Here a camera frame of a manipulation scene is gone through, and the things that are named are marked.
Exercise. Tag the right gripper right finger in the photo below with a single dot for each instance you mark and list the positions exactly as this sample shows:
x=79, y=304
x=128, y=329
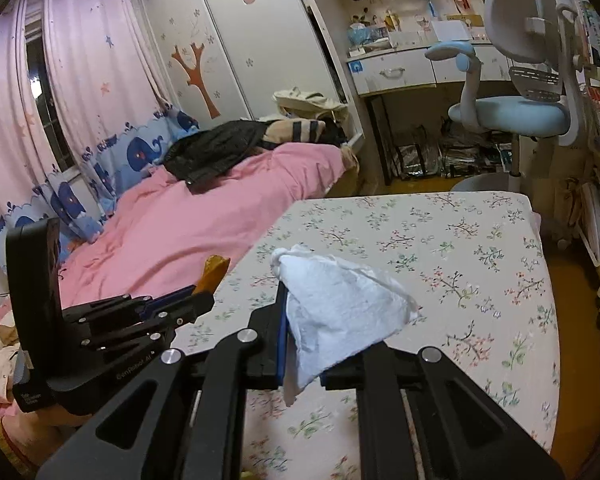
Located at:
x=421, y=417

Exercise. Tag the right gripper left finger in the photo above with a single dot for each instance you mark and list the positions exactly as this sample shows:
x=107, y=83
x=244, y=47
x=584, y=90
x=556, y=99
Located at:
x=182, y=417

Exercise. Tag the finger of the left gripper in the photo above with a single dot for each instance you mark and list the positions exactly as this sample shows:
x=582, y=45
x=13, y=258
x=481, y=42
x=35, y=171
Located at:
x=126, y=309
x=105, y=335

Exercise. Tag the white tissue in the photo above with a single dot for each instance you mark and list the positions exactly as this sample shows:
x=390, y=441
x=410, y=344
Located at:
x=335, y=309

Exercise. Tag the long orange peel piece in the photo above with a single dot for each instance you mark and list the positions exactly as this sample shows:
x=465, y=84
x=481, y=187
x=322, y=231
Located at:
x=215, y=268

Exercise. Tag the person's left hand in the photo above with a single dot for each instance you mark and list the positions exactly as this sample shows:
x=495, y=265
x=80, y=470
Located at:
x=35, y=436

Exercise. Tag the pink duvet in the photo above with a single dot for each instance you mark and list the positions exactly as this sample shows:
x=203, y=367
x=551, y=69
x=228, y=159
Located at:
x=162, y=234

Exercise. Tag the floral bed sheet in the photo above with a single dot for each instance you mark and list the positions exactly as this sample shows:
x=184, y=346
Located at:
x=474, y=264

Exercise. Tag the black jacket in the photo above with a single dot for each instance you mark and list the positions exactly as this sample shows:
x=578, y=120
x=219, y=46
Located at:
x=200, y=158

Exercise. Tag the whale print curtain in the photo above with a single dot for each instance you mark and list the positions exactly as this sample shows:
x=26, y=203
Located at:
x=78, y=134

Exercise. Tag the striped beige pillow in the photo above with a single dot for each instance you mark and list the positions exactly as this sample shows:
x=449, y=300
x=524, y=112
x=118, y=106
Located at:
x=302, y=130

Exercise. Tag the cream canvas bag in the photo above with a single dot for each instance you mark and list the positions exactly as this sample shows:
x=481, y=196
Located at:
x=309, y=105

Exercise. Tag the white wardrobe with tree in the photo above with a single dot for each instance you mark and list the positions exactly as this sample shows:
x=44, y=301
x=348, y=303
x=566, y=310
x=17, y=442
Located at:
x=227, y=59

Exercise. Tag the white desk with drawers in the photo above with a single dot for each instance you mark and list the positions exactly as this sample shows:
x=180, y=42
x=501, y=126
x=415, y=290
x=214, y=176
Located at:
x=406, y=69

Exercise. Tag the blue grey desk chair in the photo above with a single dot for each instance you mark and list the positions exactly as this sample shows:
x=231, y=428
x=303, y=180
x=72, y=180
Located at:
x=540, y=37

